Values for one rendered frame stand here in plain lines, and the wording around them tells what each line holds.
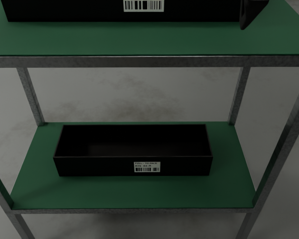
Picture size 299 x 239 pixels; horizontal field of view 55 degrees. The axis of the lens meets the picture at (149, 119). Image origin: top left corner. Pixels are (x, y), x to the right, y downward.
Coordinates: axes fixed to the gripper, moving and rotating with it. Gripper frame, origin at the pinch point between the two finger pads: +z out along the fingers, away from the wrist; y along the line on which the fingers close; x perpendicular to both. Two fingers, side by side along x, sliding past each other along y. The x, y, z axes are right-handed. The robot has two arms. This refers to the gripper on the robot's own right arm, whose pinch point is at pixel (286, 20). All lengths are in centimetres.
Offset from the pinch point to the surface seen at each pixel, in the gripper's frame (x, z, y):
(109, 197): 10, 80, 29
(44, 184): 5, 83, 54
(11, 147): -25, 137, 94
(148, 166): -1, 79, 15
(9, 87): -78, 163, 116
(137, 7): -28.0, 28.0, 17.8
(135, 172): 1, 82, 20
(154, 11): -27.5, 28.9, 13.7
